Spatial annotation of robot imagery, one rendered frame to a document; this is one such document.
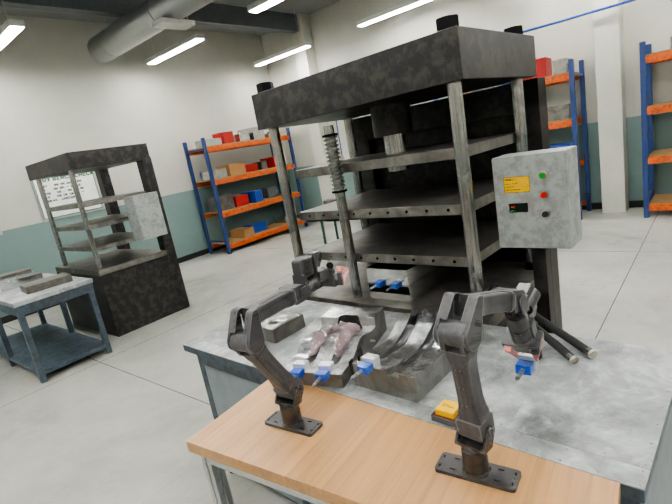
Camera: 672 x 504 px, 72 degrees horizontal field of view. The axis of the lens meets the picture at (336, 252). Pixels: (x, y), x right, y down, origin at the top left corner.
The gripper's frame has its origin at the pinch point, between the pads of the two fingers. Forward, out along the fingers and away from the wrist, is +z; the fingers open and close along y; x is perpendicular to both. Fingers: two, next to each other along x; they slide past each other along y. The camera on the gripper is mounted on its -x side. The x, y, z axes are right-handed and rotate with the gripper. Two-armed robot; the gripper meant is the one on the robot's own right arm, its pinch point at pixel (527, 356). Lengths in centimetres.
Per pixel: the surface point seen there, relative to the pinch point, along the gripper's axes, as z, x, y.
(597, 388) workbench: 18.7, -5.4, -16.1
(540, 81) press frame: -8, -167, 28
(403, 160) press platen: -15, -91, 75
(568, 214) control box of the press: 8, -76, 2
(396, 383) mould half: 4.1, 15.9, 38.6
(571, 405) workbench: 13.7, 5.0, -11.1
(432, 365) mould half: 6.3, 5.2, 30.3
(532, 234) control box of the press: 16, -73, 16
